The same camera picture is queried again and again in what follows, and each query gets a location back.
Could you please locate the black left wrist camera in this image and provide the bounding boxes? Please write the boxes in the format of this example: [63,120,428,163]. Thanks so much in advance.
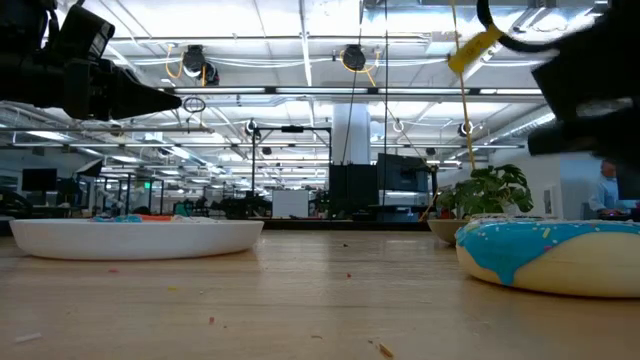
[51,4,117,64]

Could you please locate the long ceiling light bar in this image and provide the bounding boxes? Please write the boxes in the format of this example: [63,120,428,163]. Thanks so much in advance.
[164,86,544,96]

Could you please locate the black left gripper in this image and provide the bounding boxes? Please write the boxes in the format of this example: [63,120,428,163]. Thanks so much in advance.
[49,54,183,122]

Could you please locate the white building pillar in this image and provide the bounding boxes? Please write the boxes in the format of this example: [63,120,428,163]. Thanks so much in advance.
[332,103,372,166]

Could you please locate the white round plate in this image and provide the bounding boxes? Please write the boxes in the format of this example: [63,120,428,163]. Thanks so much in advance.
[9,217,265,261]

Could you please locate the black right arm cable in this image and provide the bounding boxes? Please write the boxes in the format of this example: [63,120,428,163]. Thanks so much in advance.
[474,0,561,54]

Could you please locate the potted green plant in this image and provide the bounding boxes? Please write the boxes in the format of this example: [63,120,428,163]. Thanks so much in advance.
[433,163,535,221]

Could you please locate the black cabinet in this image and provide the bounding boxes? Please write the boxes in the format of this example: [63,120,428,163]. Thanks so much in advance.
[328,163,380,221]

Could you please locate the large black printer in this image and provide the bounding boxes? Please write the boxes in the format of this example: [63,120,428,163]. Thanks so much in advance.
[376,152,434,222]

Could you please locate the black gantry frame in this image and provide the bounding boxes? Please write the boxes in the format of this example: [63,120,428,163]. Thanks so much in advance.
[250,125,333,219]

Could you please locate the small cream bowl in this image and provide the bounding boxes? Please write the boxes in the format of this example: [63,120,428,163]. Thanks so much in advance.
[426,218,471,246]

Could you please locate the black computer monitor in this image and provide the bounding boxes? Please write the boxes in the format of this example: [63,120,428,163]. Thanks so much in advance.
[21,168,58,192]
[615,162,640,202]

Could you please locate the thin black hanging cable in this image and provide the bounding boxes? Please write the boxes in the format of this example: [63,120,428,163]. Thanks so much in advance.
[382,0,390,206]
[341,0,365,166]

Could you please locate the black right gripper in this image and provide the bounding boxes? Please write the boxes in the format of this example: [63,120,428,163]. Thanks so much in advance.
[526,0,640,169]

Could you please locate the person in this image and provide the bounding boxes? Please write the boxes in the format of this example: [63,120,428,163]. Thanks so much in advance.
[588,159,624,218]

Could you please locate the yellow hanging cord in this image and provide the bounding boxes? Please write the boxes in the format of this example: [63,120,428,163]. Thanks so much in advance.
[449,0,477,171]

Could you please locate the yellow cable tag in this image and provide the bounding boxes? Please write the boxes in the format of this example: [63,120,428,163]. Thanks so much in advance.
[446,23,504,74]

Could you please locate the blue iced donut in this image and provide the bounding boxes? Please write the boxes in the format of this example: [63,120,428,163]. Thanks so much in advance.
[455,218,640,300]
[91,214,144,224]

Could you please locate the black coiled cable loop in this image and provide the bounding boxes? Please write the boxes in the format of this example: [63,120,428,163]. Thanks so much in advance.
[182,95,207,115]

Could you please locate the black table frame rail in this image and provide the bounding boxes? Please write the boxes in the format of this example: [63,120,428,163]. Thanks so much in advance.
[262,218,431,232]

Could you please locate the white board panel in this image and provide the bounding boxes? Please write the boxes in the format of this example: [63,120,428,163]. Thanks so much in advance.
[271,189,310,219]

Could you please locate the black ceiling cable reel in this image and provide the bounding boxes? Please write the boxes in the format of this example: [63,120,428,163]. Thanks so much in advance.
[181,44,220,86]
[341,43,368,72]

